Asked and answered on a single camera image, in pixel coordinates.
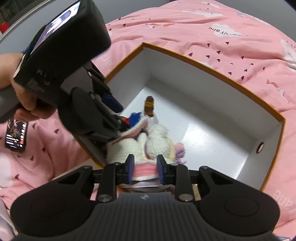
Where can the pink crane print duvet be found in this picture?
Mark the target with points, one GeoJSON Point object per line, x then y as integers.
{"type": "Point", "coordinates": [240, 46]}

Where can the smartphone with lit screen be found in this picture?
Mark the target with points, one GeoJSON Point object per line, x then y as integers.
{"type": "Point", "coordinates": [16, 135]}

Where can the orange cardboard storage box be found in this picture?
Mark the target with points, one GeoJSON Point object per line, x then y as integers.
{"type": "Point", "coordinates": [221, 124]}

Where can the person's left hand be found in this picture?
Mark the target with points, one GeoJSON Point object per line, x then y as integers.
{"type": "Point", "coordinates": [29, 112]}

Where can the white pink crochet bunny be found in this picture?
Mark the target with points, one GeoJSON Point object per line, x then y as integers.
{"type": "Point", "coordinates": [145, 141]}

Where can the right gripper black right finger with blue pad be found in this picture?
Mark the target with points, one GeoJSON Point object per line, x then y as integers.
{"type": "Point", "coordinates": [177, 175]}

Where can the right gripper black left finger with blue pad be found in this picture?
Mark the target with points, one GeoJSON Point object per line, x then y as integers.
{"type": "Point", "coordinates": [111, 176]}

